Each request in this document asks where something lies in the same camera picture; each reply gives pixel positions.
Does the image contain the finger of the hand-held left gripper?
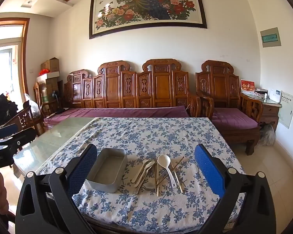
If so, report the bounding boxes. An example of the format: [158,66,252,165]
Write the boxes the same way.
[0,123,19,142]
[0,127,37,154]

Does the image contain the grey wall panel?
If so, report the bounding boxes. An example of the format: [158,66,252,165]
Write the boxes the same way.
[260,27,282,47]

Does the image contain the wooden chopstick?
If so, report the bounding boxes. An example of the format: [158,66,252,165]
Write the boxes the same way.
[161,158,188,184]
[159,156,186,183]

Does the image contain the rectangular metal tray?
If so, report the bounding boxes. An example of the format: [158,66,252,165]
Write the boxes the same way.
[85,147,128,193]

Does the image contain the framed peacock flower painting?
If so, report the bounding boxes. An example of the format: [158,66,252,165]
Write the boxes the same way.
[89,0,207,39]

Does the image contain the large white spoon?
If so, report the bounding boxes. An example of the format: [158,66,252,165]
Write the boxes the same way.
[157,154,178,189]

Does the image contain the white tabletop device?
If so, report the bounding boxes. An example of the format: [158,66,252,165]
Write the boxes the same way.
[269,90,282,101]

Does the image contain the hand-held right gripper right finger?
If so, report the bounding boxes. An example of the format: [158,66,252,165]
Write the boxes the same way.
[194,143,277,234]

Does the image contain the white wall distribution box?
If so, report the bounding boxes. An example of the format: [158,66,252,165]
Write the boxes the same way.
[278,91,293,129]

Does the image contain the blue floral tablecloth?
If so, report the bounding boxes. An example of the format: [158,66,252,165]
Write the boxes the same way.
[35,117,247,233]

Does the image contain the white flat box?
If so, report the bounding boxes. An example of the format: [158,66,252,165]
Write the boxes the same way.
[37,72,60,83]

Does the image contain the wooden side table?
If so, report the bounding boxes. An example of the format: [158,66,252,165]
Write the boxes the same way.
[242,93,282,127]

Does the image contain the purple armchair cushion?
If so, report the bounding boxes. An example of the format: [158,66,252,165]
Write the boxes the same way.
[211,107,259,129]

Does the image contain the grey fluffy duster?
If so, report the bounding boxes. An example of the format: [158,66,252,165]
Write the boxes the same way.
[260,124,276,147]

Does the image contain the black cloth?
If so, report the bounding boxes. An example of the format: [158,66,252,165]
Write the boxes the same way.
[0,93,19,127]

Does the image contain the red desk card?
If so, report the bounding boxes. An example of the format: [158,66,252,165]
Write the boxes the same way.
[240,79,255,95]

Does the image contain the carved wooden sofa bench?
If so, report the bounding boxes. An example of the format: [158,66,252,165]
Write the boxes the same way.
[43,58,215,127]

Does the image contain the carved wooden armchair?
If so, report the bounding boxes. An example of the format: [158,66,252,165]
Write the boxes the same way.
[195,60,264,155]

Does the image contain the wooden door frame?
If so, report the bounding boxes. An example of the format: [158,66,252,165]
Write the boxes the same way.
[0,18,30,103]

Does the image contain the clear plastic bag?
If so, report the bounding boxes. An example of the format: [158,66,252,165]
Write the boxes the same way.
[24,93,41,117]

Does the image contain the stacked cardboard boxes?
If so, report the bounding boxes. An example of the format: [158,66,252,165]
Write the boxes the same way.
[40,78,64,104]

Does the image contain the wooden dining chair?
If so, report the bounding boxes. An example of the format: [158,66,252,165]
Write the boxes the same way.
[33,82,61,117]
[0,105,46,138]

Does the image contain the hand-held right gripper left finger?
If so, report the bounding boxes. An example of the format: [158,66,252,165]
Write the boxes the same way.
[15,143,98,234]

